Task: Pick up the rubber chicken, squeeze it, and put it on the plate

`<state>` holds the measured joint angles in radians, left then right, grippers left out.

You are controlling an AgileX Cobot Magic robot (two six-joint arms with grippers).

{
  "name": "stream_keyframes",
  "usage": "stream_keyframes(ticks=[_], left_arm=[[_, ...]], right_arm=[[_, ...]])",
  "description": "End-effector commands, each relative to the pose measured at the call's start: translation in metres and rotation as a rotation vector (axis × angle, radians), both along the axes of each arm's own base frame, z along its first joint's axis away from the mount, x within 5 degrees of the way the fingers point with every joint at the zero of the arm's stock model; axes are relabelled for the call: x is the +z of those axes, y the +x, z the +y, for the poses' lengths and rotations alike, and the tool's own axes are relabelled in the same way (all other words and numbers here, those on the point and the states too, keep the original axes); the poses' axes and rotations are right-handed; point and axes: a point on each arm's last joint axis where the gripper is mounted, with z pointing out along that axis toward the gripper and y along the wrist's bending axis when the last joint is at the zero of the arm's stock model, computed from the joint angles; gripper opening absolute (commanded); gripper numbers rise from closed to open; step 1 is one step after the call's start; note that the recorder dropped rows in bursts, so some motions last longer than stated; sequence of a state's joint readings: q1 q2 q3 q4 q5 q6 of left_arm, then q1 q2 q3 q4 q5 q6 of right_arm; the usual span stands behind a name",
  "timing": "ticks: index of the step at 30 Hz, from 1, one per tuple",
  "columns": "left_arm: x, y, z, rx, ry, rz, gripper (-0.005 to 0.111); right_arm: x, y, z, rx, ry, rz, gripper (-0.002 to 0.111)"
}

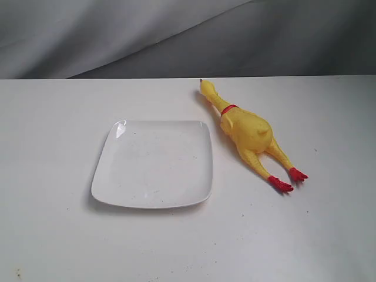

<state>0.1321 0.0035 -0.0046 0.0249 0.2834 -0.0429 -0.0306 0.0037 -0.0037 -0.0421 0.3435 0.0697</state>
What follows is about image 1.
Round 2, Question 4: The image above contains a grey backdrop cloth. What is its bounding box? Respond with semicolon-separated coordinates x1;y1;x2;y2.
1;1;375;79

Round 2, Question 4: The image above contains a yellow rubber chicken toy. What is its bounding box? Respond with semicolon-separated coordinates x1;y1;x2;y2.
200;79;308;193

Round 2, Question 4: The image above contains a white square plate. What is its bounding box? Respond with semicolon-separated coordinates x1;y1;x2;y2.
91;120;213;209

